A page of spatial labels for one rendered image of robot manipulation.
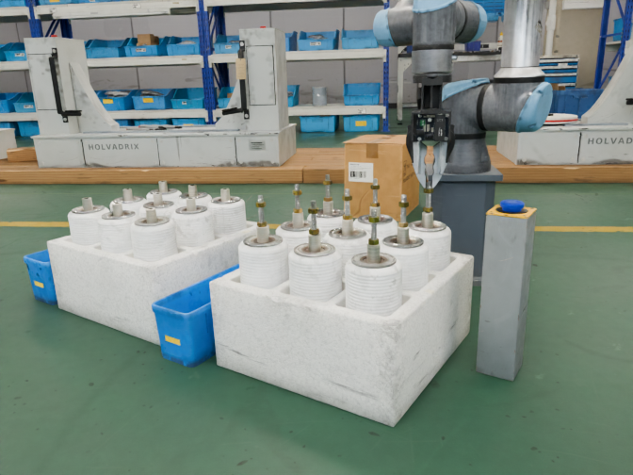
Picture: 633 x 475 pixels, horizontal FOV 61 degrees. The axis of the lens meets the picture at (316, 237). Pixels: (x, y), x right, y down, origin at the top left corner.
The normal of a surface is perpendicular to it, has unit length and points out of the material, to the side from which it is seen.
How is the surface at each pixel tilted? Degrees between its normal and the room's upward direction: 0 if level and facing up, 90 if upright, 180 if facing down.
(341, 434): 0
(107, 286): 90
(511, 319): 90
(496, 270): 90
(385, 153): 90
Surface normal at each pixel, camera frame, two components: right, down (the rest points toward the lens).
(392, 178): -0.43, 0.27
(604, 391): -0.03, -0.96
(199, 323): 0.84, 0.17
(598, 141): -0.13, 0.29
